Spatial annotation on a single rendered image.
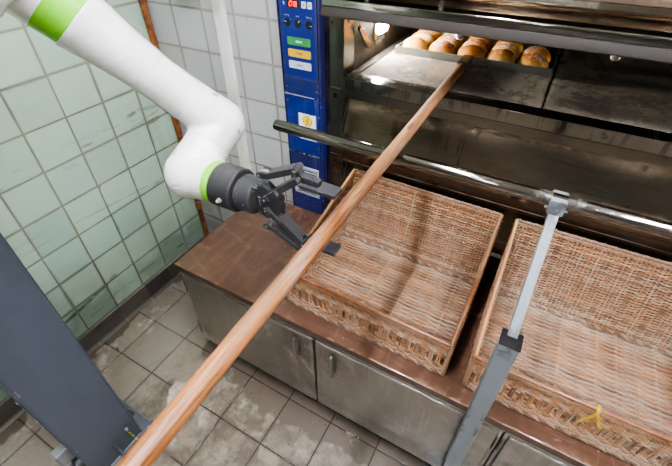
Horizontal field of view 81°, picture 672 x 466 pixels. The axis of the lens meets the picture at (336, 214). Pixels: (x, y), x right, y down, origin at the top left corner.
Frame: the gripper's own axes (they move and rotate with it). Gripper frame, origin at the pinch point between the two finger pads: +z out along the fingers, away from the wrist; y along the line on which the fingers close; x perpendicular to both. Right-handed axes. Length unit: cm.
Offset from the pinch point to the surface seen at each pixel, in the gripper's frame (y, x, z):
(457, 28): -22, -53, 5
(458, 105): 2, -68, 6
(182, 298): 119, -31, -108
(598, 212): 2, -30, 44
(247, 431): 119, 6, -36
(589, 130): 2, -67, 41
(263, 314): -0.7, 23.1, 1.4
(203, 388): -0.6, 35.2, 1.4
